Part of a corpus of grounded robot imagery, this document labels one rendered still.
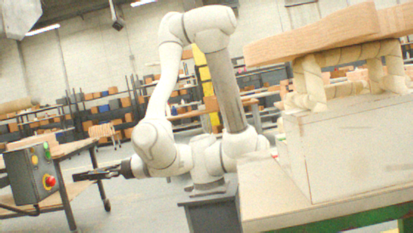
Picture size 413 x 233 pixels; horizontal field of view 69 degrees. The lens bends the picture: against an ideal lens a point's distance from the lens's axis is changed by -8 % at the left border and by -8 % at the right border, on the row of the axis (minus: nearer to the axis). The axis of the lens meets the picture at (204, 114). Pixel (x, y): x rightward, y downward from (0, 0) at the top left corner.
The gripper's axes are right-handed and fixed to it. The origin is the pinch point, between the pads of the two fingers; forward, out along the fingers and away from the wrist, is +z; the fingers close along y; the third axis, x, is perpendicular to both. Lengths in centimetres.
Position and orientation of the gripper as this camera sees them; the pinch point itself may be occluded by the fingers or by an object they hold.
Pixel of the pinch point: (82, 176)
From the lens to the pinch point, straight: 122.1
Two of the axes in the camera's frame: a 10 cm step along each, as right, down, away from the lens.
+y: 0.7, -1.0, 9.9
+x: -2.0, -9.8, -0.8
